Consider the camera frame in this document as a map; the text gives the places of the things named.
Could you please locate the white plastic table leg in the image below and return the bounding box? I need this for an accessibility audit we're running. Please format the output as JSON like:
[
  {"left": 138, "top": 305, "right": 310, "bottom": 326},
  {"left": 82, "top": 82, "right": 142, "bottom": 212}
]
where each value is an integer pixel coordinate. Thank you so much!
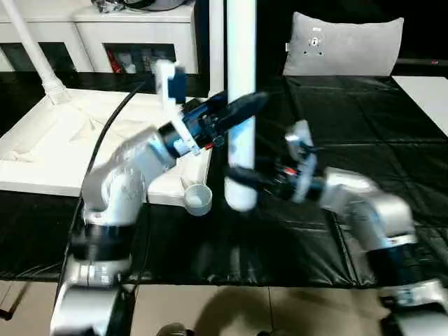
[
  {"left": 223, "top": 0, "right": 259, "bottom": 213},
  {"left": 0, "top": 0, "right": 71, "bottom": 105},
  {"left": 209, "top": 0, "right": 225, "bottom": 99}
]

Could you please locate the white plastic table top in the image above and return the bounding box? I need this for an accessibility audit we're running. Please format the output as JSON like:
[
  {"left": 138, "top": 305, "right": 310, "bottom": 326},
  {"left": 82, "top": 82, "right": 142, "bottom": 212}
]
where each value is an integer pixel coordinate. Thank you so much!
[{"left": 0, "top": 87, "right": 214, "bottom": 216}]

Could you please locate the black box with yellow label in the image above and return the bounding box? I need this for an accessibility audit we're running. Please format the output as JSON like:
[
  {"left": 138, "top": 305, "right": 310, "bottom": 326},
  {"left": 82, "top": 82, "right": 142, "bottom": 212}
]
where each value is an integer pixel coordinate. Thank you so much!
[{"left": 257, "top": 0, "right": 295, "bottom": 78}]

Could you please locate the black work mat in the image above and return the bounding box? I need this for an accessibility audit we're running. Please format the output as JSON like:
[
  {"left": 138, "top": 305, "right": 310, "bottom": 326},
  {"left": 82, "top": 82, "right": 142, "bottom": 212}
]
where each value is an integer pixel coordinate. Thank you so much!
[{"left": 0, "top": 71, "right": 448, "bottom": 290}]

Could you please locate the grey cushion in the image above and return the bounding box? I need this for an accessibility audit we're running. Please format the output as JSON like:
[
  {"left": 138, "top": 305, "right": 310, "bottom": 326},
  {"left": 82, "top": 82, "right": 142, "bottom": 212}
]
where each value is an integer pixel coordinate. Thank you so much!
[{"left": 282, "top": 11, "right": 405, "bottom": 77}]

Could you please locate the grey rounded device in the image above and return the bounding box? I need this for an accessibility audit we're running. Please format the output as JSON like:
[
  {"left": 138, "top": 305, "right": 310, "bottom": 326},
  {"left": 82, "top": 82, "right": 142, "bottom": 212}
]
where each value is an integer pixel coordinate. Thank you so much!
[{"left": 124, "top": 0, "right": 194, "bottom": 10}]

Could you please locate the white cabinet with glass doors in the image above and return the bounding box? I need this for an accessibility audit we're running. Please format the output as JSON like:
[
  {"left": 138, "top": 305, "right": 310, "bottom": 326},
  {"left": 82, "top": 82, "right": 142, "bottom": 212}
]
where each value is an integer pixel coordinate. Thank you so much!
[{"left": 0, "top": 0, "right": 211, "bottom": 75}]

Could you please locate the dark tangled small object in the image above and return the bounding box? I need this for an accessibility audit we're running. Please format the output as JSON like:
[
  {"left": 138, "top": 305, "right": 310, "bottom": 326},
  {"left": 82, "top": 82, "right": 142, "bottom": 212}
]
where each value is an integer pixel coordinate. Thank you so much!
[{"left": 90, "top": 0, "right": 127, "bottom": 15}]

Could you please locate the white flat board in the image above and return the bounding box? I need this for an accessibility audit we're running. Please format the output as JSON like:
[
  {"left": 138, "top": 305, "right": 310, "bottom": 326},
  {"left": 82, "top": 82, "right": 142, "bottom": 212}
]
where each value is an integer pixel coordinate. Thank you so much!
[{"left": 391, "top": 75, "right": 448, "bottom": 138}]

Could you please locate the thin black stand leg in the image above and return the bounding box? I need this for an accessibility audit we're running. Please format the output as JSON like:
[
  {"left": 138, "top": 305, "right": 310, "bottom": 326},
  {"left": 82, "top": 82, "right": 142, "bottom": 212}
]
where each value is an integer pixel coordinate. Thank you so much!
[{"left": 0, "top": 279, "right": 29, "bottom": 321}]

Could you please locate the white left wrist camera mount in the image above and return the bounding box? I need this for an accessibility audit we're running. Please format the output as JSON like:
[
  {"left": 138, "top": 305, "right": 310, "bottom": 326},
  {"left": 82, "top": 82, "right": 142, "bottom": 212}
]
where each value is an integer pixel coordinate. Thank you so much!
[{"left": 155, "top": 58, "right": 203, "bottom": 158}]

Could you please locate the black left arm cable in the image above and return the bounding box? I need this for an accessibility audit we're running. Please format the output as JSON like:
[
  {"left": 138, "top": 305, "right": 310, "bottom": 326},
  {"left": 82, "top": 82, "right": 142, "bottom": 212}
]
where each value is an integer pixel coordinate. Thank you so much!
[{"left": 54, "top": 80, "right": 150, "bottom": 316}]

